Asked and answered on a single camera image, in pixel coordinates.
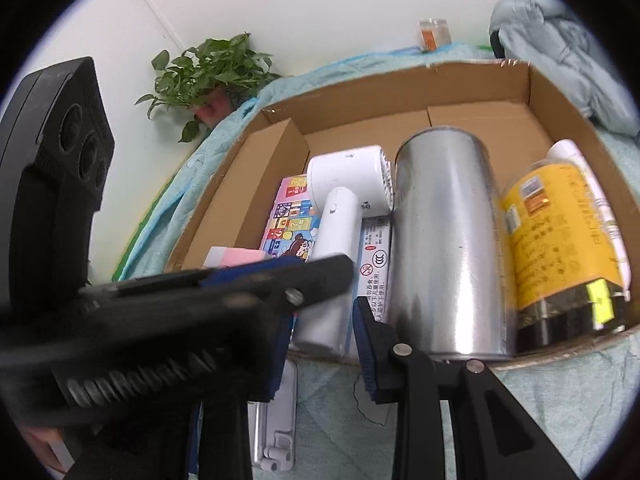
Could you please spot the dark jar with yellow label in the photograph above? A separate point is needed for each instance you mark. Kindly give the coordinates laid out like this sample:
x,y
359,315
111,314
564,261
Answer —
x,y
550,240

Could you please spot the cardboard box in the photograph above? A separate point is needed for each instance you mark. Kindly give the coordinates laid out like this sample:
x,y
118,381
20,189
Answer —
x,y
360,95

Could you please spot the pink sticky notes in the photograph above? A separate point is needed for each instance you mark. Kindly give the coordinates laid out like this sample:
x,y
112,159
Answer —
x,y
235,257

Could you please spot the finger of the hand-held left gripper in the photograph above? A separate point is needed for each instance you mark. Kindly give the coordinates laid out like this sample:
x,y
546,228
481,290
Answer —
x,y
150,340
310,277

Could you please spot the colourful picture book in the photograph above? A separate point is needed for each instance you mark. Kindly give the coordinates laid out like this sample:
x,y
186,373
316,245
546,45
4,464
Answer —
x,y
290,220

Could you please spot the silver metal tumbler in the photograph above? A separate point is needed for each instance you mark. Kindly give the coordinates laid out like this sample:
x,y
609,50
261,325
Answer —
x,y
445,240

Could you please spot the white tube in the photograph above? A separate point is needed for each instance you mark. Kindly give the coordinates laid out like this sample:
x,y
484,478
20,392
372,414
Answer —
x,y
567,152

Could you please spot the clear jar with orange label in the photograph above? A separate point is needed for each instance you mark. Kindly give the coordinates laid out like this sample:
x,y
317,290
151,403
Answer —
x,y
435,35

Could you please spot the white printed carton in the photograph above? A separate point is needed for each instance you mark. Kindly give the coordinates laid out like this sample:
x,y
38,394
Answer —
x,y
375,260

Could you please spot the white handheld fan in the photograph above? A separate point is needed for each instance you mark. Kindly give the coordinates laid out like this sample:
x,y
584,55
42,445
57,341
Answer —
x,y
335,230

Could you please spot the green potted plant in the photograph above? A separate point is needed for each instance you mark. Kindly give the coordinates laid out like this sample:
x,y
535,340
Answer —
x,y
210,70

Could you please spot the light blue padded jacket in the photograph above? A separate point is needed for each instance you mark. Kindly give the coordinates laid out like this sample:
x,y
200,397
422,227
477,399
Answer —
x,y
550,40

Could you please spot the white folding phone stand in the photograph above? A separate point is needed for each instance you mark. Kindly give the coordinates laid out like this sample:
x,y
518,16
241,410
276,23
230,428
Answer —
x,y
280,435

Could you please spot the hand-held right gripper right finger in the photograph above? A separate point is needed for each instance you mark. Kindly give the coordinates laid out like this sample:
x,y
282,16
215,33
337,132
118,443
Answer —
x,y
372,360

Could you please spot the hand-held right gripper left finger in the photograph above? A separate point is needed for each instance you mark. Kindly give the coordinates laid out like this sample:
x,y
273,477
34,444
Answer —
x,y
279,360

